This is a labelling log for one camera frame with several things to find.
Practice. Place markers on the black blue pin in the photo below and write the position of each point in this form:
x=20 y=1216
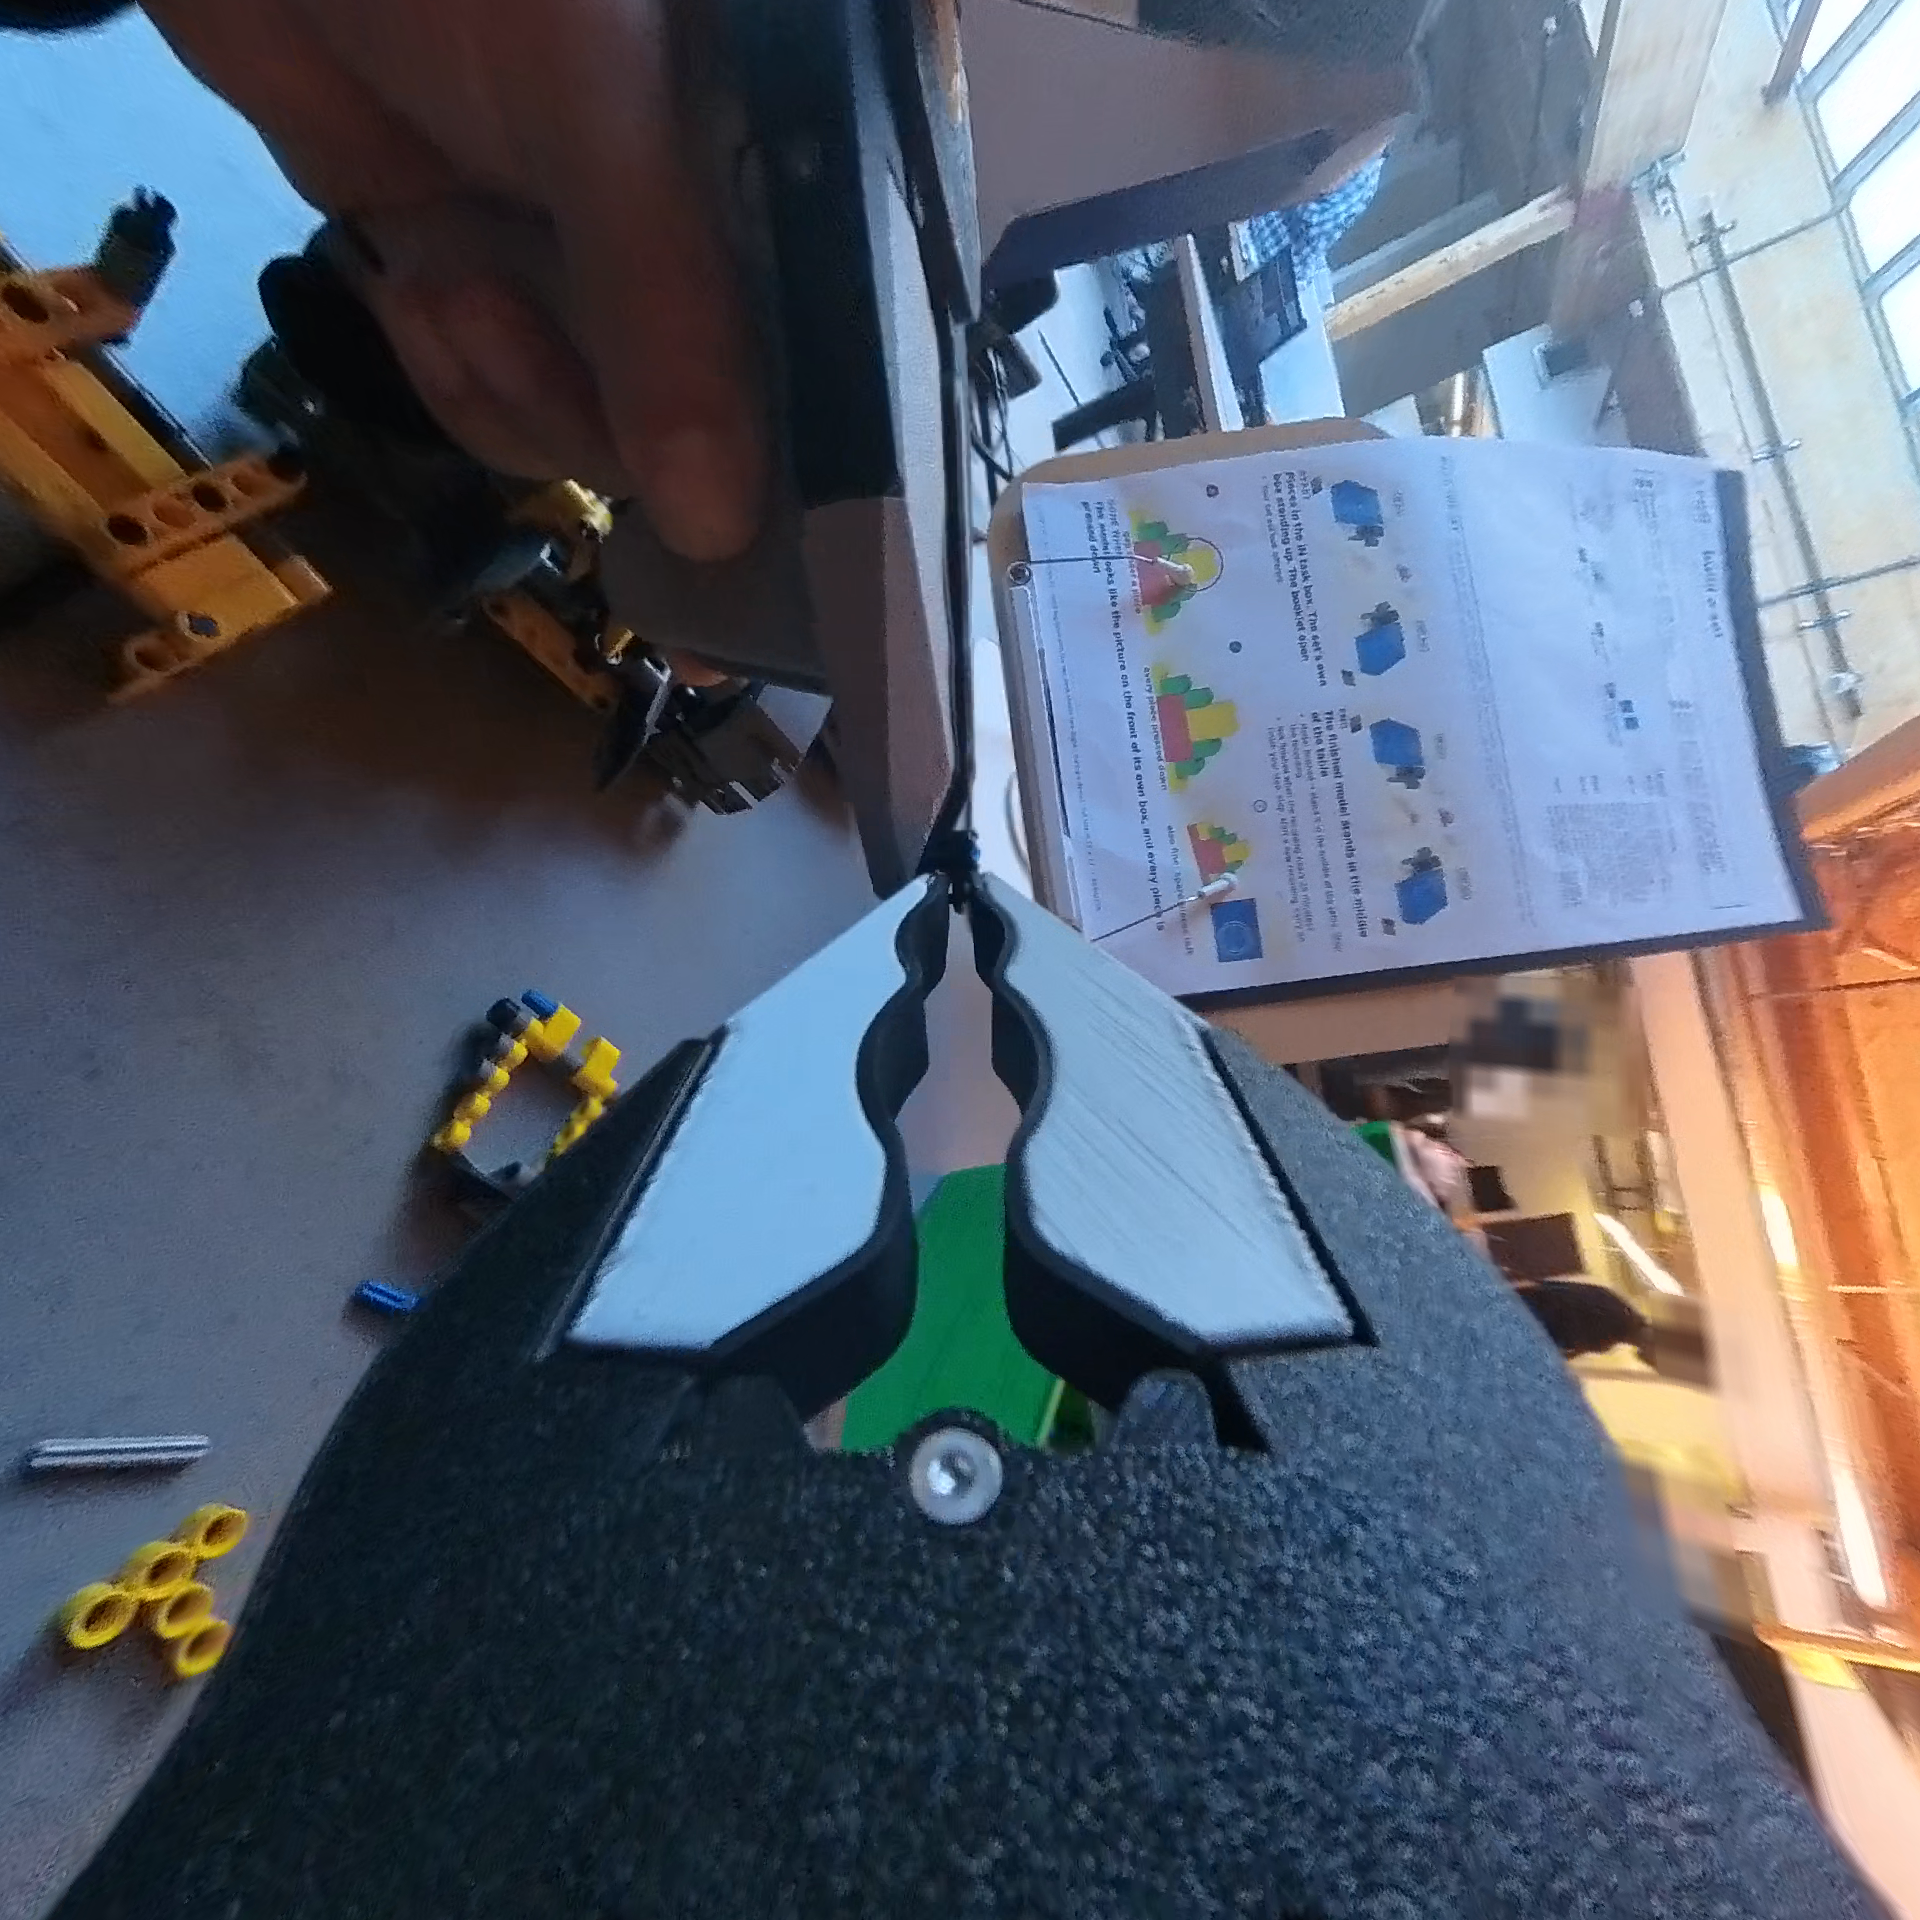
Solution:
x=955 y=867

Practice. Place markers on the green plastic bin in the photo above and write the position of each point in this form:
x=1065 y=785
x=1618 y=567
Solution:
x=960 y=1276

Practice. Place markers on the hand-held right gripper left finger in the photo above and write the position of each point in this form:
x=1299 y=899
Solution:
x=720 y=1200

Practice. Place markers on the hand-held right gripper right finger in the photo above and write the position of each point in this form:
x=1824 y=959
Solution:
x=1168 y=1200

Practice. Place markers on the yellow triangular hole connector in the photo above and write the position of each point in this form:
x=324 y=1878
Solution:
x=161 y=1570

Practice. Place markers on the grey desk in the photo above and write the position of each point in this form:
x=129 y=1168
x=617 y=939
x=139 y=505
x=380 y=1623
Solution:
x=301 y=899

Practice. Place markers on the wooden instruction sheet board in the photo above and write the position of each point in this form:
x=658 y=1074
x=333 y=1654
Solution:
x=1425 y=674

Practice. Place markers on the yellow brick beam assembly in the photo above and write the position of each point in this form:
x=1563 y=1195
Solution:
x=224 y=585

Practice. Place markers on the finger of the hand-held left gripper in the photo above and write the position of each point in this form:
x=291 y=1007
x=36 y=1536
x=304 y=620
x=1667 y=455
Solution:
x=884 y=674

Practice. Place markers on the yellow grey brick frame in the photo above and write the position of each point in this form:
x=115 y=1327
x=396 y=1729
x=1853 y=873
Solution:
x=550 y=1031

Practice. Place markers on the toy brick robot model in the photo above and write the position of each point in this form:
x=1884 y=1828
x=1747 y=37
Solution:
x=692 y=751

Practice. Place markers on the window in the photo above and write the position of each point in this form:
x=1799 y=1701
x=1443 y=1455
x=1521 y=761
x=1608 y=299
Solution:
x=1860 y=181

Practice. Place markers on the grey metal axle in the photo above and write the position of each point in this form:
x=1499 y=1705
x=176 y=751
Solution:
x=112 y=1455

